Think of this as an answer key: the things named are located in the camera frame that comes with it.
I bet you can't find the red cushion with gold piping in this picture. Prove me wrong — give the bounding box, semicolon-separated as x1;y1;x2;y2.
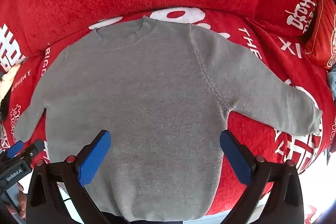
304;0;336;69

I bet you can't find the cream cloth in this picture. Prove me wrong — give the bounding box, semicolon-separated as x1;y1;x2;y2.
0;64;21;98

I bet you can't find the person's left hand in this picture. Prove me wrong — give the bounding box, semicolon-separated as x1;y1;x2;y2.
7;183;28;219

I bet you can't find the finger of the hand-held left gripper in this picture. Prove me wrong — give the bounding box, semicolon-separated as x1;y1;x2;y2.
5;140;25;157
22;139;46;159

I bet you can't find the grey towel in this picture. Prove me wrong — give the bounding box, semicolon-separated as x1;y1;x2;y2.
13;17;323;222

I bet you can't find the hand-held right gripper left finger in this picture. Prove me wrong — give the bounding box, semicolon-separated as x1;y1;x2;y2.
26;130;113;224

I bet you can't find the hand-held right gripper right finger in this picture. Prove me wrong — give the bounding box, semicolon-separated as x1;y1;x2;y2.
219;130;305;224

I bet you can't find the blue-grey cloth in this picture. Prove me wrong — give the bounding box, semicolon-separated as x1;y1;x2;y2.
327;63;336;104

